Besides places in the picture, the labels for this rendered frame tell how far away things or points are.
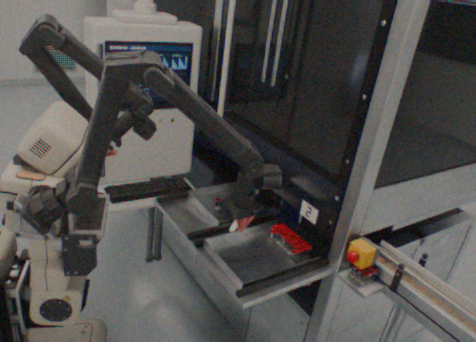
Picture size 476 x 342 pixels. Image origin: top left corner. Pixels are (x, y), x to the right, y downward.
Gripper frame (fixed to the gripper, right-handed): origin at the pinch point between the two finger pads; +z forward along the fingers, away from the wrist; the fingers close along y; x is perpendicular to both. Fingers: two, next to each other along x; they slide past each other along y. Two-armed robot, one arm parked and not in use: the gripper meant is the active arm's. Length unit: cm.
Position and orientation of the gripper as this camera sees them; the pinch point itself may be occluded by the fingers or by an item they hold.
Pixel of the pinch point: (240, 229)
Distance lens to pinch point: 130.4
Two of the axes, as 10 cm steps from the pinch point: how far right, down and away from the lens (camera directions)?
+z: -1.0, 8.9, 4.5
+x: -5.2, -4.3, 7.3
